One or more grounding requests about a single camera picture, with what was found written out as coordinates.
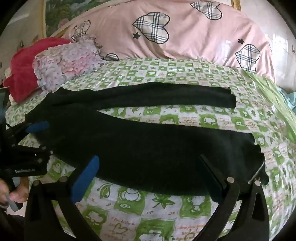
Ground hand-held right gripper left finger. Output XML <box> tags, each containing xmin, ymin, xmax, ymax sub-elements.
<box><xmin>24</xmin><ymin>155</ymin><xmax>102</xmax><ymax>241</ymax></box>

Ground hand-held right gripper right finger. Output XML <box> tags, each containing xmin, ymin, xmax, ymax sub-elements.
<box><xmin>196</xmin><ymin>154</ymin><xmax>270</xmax><ymax>241</ymax></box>

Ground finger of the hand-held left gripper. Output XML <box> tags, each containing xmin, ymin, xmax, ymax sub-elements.
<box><xmin>10</xmin><ymin>144</ymin><xmax>55</xmax><ymax>164</ymax></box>
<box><xmin>5</xmin><ymin>121</ymin><xmax>51</xmax><ymax>143</ymax></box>

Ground black pants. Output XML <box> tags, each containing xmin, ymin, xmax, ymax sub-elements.
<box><xmin>24</xmin><ymin>82</ymin><xmax>270</xmax><ymax>198</ymax></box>

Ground person's left hand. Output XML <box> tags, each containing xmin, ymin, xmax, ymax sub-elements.
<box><xmin>0</xmin><ymin>177</ymin><xmax>30</xmax><ymax>211</ymax></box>

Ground red fleece blanket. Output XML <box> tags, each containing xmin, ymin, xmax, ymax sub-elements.
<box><xmin>3</xmin><ymin>37</ymin><xmax>75</xmax><ymax>104</ymax></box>

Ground green checkered bed sheet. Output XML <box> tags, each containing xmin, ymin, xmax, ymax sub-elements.
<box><xmin>5</xmin><ymin>57</ymin><xmax>296</xmax><ymax>241</ymax></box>

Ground purple floral pillow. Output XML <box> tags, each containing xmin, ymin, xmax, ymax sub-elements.
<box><xmin>32</xmin><ymin>35</ymin><xmax>105</xmax><ymax>94</ymax></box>

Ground green cloth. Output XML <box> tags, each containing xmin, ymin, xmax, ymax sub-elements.
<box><xmin>242</xmin><ymin>70</ymin><xmax>296</xmax><ymax>144</ymax></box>

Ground light blue cloth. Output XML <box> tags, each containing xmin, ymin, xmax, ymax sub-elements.
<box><xmin>279</xmin><ymin>88</ymin><xmax>296</xmax><ymax>110</ymax></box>

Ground framed landscape painting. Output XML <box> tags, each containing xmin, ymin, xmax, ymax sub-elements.
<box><xmin>38</xmin><ymin>0</ymin><xmax>242</xmax><ymax>40</ymax></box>

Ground pink quilt with plaid hearts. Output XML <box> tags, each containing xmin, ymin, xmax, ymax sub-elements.
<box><xmin>50</xmin><ymin>0</ymin><xmax>276</xmax><ymax>82</ymax></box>

